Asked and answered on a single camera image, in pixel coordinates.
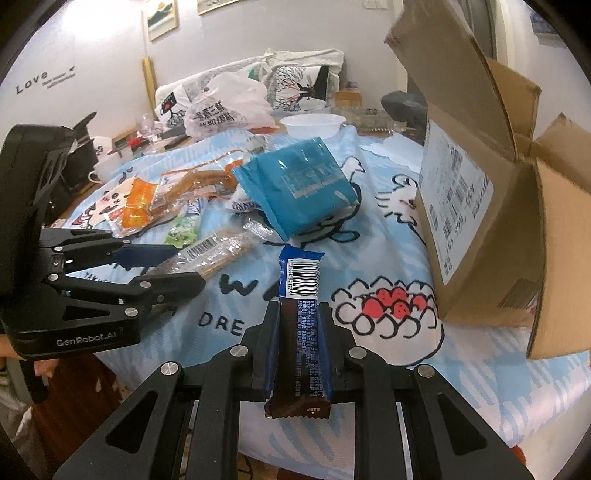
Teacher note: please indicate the plain white mug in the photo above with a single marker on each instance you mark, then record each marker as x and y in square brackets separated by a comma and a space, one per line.
[106, 168]

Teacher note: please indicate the bird tree print cushion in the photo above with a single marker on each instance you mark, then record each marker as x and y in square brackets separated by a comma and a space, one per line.
[300, 87]

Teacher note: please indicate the white plastic bag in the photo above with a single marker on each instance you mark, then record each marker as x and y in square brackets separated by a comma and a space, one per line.
[221, 110]

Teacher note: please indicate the dark red cloth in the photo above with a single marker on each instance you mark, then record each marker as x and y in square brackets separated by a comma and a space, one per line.
[78, 392]

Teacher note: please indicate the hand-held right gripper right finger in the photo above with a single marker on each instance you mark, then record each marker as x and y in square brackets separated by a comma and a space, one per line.
[334, 344]

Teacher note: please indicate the person's left hand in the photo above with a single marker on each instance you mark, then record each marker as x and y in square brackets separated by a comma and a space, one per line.
[46, 368]

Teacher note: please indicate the clear plastic container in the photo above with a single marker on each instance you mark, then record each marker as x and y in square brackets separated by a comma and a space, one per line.
[360, 117]

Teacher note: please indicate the narrow framed picture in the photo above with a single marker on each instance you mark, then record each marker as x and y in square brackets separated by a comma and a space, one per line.
[162, 21]

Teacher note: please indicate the white bowl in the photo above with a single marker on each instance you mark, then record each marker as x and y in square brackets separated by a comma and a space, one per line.
[314, 124]

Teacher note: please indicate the white printed mug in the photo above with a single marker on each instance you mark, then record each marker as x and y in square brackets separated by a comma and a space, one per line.
[102, 145]

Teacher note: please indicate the large cardboard box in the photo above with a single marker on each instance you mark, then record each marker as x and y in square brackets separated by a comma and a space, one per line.
[466, 221]

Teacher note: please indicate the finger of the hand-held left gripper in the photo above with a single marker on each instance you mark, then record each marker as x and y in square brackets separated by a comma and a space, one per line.
[175, 284]
[147, 254]

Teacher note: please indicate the black bag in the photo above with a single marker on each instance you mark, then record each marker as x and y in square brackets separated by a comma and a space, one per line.
[78, 161]

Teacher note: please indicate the blue cartoon tablecloth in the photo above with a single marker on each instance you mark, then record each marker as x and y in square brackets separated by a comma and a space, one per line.
[392, 401]

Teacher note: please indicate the white light switch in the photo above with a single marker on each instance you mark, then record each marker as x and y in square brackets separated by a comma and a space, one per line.
[374, 3]

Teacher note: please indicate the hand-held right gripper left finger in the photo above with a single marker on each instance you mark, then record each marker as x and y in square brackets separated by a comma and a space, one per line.
[258, 341]

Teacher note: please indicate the clear barcode snack packet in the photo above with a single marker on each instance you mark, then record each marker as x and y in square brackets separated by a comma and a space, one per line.
[212, 251]

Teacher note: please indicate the wide framed picture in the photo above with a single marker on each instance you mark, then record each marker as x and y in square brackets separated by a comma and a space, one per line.
[221, 5]

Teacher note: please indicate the green candy packet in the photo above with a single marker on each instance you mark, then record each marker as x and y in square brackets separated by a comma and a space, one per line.
[182, 230]

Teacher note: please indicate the white cartoon packet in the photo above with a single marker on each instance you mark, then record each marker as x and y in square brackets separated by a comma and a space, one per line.
[111, 194]

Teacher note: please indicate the teal cushion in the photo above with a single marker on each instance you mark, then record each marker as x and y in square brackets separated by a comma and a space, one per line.
[256, 73]

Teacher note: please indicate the white blue snack packet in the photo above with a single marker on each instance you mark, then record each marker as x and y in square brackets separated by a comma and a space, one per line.
[244, 203]

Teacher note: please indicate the wooden pole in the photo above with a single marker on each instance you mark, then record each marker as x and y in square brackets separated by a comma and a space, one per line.
[148, 83]

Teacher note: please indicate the wine glass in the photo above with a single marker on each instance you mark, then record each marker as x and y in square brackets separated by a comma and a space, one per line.
[147, 123]

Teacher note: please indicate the brown stick snack packet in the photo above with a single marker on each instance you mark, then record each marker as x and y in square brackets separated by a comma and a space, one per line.
[198, 182]

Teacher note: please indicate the white covered sofa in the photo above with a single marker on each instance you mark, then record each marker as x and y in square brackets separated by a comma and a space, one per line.
[194, 83]

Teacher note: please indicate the blue brown chocolate bar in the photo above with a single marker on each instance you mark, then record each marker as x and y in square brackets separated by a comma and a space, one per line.
[300, 332]

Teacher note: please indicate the white tote bag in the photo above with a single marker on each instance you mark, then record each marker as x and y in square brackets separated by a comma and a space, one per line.
[323, 57]

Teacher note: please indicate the white red print cushion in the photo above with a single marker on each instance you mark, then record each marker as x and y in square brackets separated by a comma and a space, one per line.
[173, 108]

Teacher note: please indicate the blue snack bag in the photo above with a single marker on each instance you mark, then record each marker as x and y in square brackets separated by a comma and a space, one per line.
[300, 184]

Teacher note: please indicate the dark cloth bundle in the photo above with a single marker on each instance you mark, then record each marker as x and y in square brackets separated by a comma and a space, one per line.
[406, 108]

